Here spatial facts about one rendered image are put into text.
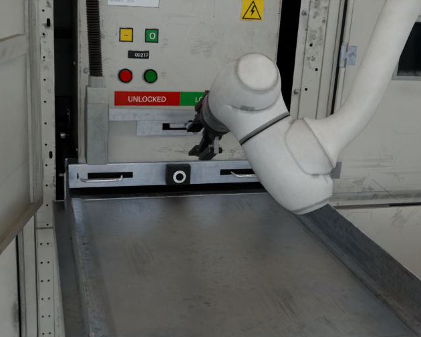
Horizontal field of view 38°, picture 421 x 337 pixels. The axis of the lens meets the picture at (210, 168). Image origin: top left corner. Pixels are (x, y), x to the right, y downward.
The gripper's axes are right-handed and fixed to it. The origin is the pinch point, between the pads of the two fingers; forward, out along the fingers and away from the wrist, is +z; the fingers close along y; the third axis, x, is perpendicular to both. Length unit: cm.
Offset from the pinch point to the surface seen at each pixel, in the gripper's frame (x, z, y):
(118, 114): -16.0, 9.7, -8.7
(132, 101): -12.1, 12.0, -12.6
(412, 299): 27, -34, 38
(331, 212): 27.2, -7.1, 18.7
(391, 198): 61, 21, 12
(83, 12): -23.9, 1.8, -30.1
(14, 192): -39.5, 8.4, 9.5
